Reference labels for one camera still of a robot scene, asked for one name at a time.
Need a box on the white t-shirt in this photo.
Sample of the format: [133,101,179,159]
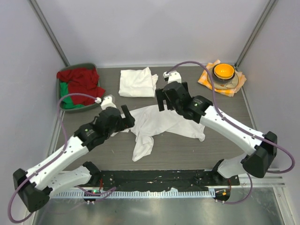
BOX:
[123,105,205,162]
[119,67,158,98]

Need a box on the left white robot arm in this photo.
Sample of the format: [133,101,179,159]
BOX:
[13,105,135,213]

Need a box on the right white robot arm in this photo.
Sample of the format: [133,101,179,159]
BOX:
[156,82,278,185]

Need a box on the orange checked cloth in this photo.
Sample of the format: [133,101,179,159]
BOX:
[206,60,247,97]

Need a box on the folded white t-shirt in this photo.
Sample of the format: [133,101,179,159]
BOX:
[119,67,158,98]

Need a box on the red t-shirt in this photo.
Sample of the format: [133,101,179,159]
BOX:
[57,67,105,109]

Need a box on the orange bowl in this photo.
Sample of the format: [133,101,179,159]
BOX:
[212,63,235,80]

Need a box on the beige ceramic plate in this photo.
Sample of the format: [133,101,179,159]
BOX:
[209,68,239,90]

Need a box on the green t-shirt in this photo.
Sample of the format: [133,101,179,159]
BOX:
[59,81,84,110]

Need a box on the grey plastic bin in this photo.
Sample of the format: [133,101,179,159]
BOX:
[57,63,100,113]

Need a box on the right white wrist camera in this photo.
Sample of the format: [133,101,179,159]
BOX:
[163,71,182,84]

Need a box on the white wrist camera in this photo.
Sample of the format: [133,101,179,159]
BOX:
[94,95,117,110]
[163,71,182,84]

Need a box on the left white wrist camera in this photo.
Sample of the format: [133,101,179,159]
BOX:
[94,95,117,110]

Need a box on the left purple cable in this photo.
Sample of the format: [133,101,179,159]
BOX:
[8,93,118,223]

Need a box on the purple cable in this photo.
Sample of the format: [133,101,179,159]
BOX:
[167,60,296,204]
[8,93,118,223]

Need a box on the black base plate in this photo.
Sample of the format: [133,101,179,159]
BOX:
[72,169,241,192]

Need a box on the white slotted cable duct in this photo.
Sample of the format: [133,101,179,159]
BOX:
[52,188,215,199]

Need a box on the aluminium frame rail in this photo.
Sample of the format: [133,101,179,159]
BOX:
[56,170,286,189]

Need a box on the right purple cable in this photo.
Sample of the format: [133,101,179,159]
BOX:
[167,60,296,204]

